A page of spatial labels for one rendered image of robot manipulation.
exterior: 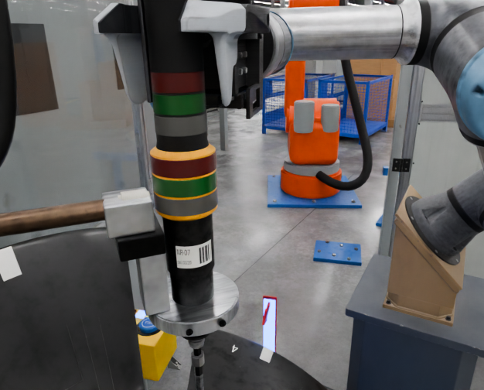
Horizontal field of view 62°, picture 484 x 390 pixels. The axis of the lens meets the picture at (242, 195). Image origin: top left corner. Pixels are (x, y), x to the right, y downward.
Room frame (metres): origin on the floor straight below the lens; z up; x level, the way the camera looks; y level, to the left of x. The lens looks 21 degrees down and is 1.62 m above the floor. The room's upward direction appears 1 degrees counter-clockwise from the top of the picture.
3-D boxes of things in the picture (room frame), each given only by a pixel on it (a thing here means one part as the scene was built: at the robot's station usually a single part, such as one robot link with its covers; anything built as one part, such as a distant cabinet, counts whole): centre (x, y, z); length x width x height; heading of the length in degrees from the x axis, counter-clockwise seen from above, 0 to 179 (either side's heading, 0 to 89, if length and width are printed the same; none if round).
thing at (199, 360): (0.26, 0.04, 1.37); 0.01 x 0.01 x 0.05
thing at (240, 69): (0.37, 0.01, 1.60); 0.12 x 0.08 x 0.09; 166
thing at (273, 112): (7.52, -1.07, 0.49); 1.27 x 0.88 x 0.98; 148
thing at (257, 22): (0.31, 0.00, 1.63); 0.09 x 0.05 x 0.02; 176
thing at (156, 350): (0.68, 0.24, 1.02); 0.16 x 0.10 x 0.11; 76
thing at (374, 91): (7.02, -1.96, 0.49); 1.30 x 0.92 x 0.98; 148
